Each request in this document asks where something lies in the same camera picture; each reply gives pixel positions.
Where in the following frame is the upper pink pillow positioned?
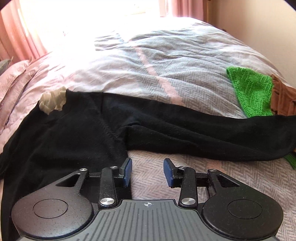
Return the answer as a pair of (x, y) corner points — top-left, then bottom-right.
(0, 59), (32, 101)

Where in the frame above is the pink and grey duvet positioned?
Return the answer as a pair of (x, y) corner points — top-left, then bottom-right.
(1, 18), (295, 240)

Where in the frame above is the brown garment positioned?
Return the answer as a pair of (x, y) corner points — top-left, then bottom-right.
(270, 75), (296, 116)

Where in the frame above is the black sweater with cream collar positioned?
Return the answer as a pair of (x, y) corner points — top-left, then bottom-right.
(1, 91), (295, 240)

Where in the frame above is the pink curtain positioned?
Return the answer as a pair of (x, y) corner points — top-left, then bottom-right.
(1, 1), (47, 63)
(161, 0), (207, 21)

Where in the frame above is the right pink curtain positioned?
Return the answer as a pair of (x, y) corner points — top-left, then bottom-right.
(161, 0), (207, 21)

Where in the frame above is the left pink curtain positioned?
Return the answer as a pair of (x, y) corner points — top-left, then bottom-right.
(1, 1), (47, 63)

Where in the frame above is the grey checked pillow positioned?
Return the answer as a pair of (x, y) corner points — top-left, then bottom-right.
(0, 59), (11, 75)

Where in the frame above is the green knitted garment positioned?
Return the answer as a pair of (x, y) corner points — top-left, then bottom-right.
(226, 66), (296, 170)

